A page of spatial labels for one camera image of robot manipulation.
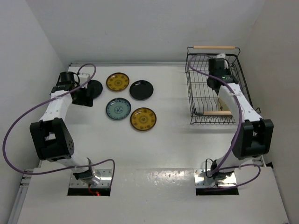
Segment cream floral plate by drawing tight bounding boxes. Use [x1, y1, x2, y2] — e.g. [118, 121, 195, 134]
[218, 98, 230, 111]

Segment yellow patterned plate front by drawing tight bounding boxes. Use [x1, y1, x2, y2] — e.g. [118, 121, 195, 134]
[130, 107, 157, 132]

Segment yellow patterned plate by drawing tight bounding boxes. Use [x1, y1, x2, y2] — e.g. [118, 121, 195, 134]
[106, 72, 130, 92]
[130, 107, 157, 132]

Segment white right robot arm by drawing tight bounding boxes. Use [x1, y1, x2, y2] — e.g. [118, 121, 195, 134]
[207, 58, 274, 180]

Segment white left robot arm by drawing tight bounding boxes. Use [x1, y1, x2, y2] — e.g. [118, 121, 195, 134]
[29, 71, 103, 186]

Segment glossy black plate left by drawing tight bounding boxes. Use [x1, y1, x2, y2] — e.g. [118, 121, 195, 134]
[89, 80, 103, 99]

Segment glossy black plate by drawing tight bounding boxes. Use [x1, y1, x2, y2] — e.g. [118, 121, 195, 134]
[89, 80, 103, 99]
[129, 80, 154, 101]

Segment blue floral plate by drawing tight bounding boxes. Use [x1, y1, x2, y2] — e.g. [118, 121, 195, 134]
[105, 98, 132, 121]

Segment yellow patterned plate rear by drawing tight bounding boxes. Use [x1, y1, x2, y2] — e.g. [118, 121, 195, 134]
[106, 72, 130, 92]

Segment glossy black plate right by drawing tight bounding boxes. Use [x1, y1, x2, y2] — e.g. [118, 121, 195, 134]
[129, 80, 154, 101]

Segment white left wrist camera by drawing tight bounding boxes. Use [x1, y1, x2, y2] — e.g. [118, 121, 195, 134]
[78, 73, 91, 84]

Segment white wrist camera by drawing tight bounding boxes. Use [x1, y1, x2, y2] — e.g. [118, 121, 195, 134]
[78, 73, 91, 84]
[215, 53, 226, 59]

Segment black wire dish rack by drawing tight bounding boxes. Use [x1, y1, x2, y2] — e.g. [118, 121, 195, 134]
[185, 46, 253, 125]

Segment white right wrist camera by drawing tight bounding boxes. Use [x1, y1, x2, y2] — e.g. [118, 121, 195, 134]
[215, 53, 226, 59]

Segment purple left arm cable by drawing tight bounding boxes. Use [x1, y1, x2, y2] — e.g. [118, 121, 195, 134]
[2, 63, 115, 187]

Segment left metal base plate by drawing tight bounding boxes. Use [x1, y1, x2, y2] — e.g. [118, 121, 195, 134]
[69, 169, 113, 189]

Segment metal base plate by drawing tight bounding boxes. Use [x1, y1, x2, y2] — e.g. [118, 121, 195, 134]
[193, 168, 237, 189]
[69, 169, 113, 189]

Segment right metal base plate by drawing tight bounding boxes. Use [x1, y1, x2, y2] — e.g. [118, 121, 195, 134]
[193, 168, 237, 189]

